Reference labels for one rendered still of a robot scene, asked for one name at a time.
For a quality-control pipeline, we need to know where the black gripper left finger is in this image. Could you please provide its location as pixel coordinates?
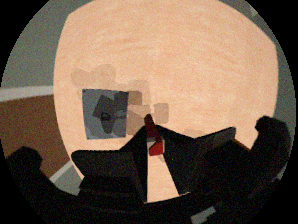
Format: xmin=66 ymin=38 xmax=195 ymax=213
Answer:
xmin=71 ymin=127 xmax=149 ymax=202

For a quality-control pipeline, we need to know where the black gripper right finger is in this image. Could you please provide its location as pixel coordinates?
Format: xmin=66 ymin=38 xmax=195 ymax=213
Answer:
xmin=156 ymin=124 xmax=237 ymax=196

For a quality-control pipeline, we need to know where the grey metal panel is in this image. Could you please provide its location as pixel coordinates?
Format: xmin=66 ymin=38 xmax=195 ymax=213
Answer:
xmin=81 ymin=88 xmax=129 ymax=140

